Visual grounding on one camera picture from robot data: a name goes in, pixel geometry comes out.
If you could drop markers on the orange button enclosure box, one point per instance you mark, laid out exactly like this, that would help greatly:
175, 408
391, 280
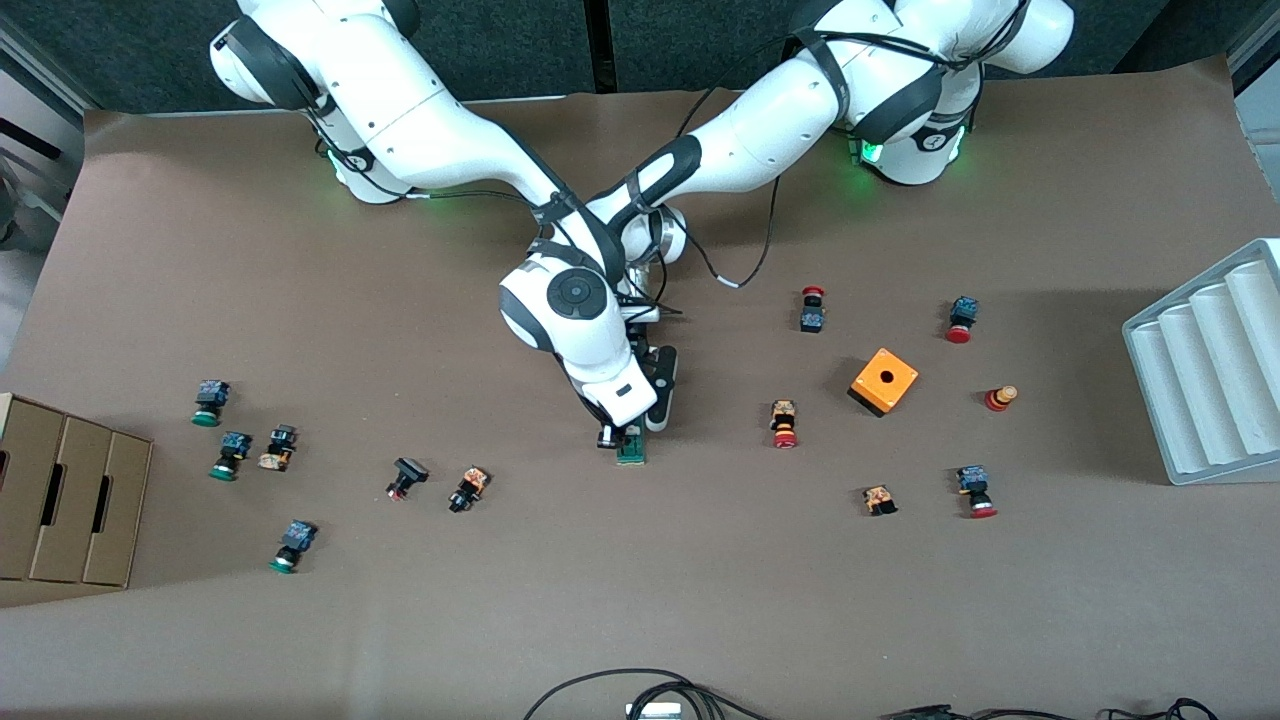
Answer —
903, 378

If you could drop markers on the red mushroom pushbutton orange block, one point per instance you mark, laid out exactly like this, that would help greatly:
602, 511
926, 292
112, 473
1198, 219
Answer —
783, 415

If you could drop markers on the orange contact block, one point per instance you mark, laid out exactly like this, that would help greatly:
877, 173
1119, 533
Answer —
879, 498

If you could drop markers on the green mushroom pushbutton blue block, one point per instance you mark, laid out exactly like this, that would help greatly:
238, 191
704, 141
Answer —
234, 445
211, 395
297, 537

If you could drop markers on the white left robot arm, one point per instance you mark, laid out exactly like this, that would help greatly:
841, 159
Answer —
780, 110

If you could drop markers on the red mushroom button head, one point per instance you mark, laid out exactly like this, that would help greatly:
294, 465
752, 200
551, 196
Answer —
998, 400

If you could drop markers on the grey ridged tray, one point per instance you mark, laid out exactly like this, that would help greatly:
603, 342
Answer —
1210, 380

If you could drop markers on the brown cardboard divider box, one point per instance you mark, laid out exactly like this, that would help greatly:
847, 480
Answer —
30, 480

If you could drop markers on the grey metal rack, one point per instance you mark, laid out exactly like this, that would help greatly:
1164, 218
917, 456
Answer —
40, 90
1262, 110

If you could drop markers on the white plug connector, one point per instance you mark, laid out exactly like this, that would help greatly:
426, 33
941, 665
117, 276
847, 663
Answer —
655, 710

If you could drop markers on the small red pushbutton blue block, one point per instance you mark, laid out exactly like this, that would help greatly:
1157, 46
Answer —
812, 318

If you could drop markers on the black square pushbutton red terminals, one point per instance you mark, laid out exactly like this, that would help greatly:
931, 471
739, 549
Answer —
408, 470

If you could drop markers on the red mushroom pushbutton blue block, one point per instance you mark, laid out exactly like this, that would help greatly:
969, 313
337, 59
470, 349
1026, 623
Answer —
972, 480
963, 310

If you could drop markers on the brown paper table cover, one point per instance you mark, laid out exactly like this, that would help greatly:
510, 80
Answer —
640, 600

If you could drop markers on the black pushbutton orange block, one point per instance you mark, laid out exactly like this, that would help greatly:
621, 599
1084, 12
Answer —
278, 445
470, 485

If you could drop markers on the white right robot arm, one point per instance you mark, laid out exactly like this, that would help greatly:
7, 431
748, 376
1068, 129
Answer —
400, 90

